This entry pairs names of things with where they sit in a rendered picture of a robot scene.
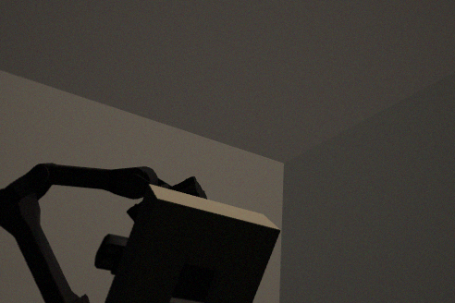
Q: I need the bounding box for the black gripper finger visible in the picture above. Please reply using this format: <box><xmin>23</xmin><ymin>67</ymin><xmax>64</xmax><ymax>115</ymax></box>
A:
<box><xmin>110</xmin><ymin>249</ymin><xmax>124</xmax><ymax>275</ymax></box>

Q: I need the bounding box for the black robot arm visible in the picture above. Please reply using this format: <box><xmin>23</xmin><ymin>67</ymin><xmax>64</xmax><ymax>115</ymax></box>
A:
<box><xmin>0</xmin><ymin>163</ymin><xmax>207</xmax><ymax>303</ymax></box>

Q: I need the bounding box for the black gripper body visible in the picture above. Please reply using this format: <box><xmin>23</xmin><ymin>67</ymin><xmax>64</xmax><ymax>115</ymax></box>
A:
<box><xmin>94</xmin><ymin>234</ymin><xmax>129</xmax><ymax>271</ymax></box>

